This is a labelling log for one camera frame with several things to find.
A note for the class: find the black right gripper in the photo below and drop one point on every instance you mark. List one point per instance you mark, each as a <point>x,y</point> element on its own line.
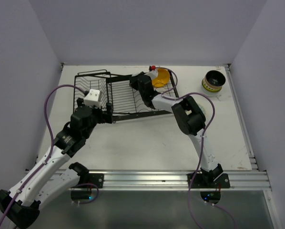
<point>133,80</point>

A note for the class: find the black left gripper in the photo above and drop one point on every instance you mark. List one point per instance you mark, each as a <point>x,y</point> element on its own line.
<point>102,115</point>

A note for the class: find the orange yellow bowl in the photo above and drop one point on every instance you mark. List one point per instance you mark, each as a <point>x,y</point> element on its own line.
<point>162,78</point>

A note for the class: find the white ribbed bowl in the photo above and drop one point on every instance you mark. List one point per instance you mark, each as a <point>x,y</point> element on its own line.
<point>210,94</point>

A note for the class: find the white blue striped bowl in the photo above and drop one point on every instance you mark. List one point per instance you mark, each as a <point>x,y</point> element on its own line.
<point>210,88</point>

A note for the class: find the beige bowl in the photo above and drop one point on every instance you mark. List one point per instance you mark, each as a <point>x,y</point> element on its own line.
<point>215,78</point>

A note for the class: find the yellow sun pattern bowl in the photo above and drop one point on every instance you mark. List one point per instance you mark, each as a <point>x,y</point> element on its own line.
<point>202,108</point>

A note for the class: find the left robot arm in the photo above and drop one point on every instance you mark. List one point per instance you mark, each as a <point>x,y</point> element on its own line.
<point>23,202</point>

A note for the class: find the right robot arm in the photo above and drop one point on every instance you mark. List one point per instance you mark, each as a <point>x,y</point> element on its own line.
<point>191,121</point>

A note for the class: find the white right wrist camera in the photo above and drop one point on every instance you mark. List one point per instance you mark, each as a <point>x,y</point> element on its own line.
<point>153,72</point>

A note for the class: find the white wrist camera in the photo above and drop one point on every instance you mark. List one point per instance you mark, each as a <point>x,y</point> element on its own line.
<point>153,72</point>
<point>93,98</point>

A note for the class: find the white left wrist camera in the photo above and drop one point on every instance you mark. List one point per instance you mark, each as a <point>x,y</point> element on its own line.
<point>93,98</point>

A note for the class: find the black wire dish rack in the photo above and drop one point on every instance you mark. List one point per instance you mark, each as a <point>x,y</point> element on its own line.
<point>126,102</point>

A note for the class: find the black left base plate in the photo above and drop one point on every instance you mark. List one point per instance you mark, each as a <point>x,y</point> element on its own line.
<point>96,179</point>

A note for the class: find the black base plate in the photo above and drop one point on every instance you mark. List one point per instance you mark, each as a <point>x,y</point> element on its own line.
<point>201,182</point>
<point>96,179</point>

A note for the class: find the aluminium mounting rail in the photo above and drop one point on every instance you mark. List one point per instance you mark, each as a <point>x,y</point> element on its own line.
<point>178,180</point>

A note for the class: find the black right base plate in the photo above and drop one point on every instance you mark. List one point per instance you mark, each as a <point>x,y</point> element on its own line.
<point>201,182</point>

